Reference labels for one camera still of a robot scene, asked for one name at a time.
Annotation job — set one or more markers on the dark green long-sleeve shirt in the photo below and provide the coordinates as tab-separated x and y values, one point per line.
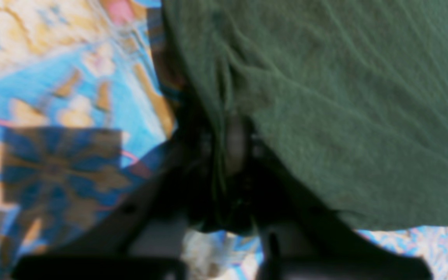
352	95

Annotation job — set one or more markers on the patterned colourful table cloth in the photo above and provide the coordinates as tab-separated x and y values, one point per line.
89	90

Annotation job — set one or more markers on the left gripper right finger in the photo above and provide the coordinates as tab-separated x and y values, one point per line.
302	239

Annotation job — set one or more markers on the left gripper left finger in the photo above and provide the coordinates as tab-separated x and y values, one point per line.
142	238

